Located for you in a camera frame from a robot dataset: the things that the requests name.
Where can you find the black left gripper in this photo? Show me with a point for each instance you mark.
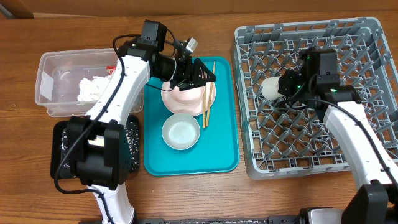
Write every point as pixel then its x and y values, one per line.
pixel 189 75

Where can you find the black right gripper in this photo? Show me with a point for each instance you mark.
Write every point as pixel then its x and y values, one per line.
pixel 285 84

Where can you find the cream white cup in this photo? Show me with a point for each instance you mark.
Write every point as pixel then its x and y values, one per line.
pixel 270 87

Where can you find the grey small bowl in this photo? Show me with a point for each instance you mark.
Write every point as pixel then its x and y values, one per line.
pixel 181 131

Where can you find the red snack wrapper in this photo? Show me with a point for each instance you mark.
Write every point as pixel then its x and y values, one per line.
pixel 110 69

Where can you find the white napkin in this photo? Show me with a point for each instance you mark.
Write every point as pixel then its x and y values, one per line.
pixel 91 90

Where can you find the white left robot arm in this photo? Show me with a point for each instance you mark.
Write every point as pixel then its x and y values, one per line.
pixel 98 149

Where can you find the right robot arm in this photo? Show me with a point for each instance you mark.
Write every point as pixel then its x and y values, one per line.
pixel 317 85

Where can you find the grey dishwasher rack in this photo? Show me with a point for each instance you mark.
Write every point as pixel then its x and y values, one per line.
pixel 283 141

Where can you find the left wooden chopstick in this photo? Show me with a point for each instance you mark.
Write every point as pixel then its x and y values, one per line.
pixel 204 107

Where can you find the wooden chopstick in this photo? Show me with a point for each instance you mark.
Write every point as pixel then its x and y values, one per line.
pixel 204 107
pixel 210 97

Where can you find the pink plate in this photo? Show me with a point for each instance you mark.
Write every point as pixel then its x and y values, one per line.
pixel 188 101

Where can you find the right wooden chopstick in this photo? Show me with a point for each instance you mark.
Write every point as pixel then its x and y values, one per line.
pixel 210 97

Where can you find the teal plastic tray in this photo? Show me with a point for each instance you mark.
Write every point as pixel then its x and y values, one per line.
pixel 217 149

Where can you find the clear plastic bin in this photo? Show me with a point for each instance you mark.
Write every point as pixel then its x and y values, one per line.
pixel 59 74

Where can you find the black plastic tray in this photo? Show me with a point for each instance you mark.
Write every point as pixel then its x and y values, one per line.
pixel 57 129

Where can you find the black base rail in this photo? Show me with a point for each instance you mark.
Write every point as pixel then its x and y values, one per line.
pixel 217 221

